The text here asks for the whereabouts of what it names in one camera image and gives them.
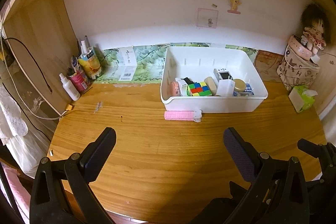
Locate white power adapter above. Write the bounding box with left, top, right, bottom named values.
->
left=216, top=79, right=235, bottom=97

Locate white plastic storage bin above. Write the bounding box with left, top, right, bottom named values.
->
left=161, top=47, right=268, bottom=113

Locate green landscape poster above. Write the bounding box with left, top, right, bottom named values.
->
left=92, top=42, right=259, bottom=84

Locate white plastic scraper holder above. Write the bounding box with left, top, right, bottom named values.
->
left=175, top=78, right=188, bottom=96

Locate yellow pony wall sticker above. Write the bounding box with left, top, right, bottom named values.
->
left=227, top=0, right=241, bottom=14

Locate yellow juice carton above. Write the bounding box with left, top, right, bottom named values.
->
left=78, top=47, right=102, bottom=80

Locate pink framed wall drawing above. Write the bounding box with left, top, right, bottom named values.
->
left=197, top=8, right=219, bottom=29

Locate letter print fabric bag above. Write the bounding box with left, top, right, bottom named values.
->
left=276, top=46, right=320, bottom=92

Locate colourful rubik cube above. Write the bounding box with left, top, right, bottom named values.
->
left=187, top=82, right=212, bottom=97

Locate red snack can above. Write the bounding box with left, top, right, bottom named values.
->
left=67, top=56, right=91, bottom=94

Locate small white digital camera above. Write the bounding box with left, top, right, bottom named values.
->
left=214, top=68, right=233, bottom=82

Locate pink round box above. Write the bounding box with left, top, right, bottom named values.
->
left=288, top=35, right=313, bottom=61

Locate brown cartoon poster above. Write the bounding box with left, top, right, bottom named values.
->
left=253, top=50, right=283, bottom=83

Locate black hanging cable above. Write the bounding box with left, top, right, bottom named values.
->
left=3, top=37, right=53, bottom=94

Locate white spray bottle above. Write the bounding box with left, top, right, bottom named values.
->
left=59, top=73, right=80, bottom=101

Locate white cable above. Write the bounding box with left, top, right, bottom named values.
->
left=0, top=27, right=74, bottom=121

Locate beige angular device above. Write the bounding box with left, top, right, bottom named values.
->
left=204, top=77, right=217, bottom=96

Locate green tissue box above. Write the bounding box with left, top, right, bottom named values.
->
left=289, top=85, right=318, bottom=113

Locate brown hair rag doll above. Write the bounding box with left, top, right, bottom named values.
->
left=301, top=4, right=330, bottom=55

